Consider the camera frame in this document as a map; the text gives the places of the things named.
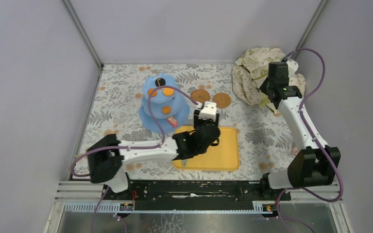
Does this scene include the woven rattan coaster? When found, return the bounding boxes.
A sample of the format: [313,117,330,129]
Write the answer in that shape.
[212,92,231,109]
[190,89,210,103]

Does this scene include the pink cake slice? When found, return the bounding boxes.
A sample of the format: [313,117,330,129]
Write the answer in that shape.
[167,116,179,128]

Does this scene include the blue three-tier cake stand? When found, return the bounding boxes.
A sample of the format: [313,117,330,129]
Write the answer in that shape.
[139,73,190,133]

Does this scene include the orange flower cookie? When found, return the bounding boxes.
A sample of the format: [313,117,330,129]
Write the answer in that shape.
[162,106,171,114]

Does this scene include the yellow serving tray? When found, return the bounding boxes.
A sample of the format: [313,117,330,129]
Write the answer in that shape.
[172,127,240,171]

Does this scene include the orange waffle cookie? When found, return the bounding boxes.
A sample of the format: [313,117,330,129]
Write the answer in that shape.
[162,87,174,97]

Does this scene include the black round cookie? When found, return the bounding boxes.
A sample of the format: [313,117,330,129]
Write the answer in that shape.
[155,78,166,87]

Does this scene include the green paper cup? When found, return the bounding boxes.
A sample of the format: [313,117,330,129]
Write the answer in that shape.
[259,93,271,107]

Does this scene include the orange round cookie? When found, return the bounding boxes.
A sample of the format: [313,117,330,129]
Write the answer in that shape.
[147,88,158,98]

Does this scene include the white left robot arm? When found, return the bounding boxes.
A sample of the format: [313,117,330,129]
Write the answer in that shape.
[86,109,220,200]

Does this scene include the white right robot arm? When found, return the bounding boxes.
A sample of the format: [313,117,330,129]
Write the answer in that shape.
[259,62,340,200]

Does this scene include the printed cloth bag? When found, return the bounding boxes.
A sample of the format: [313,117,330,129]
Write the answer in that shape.
[232,47,305,115]

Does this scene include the floral tablecloth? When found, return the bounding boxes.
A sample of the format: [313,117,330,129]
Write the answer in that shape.
[79,64,298,180]

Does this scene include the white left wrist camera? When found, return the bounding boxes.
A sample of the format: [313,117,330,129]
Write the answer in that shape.
[196,101,217,121]

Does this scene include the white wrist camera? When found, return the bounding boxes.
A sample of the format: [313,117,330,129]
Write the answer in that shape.
[285,59,299,78]
[196,101,217,121]

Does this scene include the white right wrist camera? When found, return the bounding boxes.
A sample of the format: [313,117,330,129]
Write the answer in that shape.
[285,59,299,78]

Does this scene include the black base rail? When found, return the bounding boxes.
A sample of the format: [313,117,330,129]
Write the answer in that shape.
[103,180,282,201]

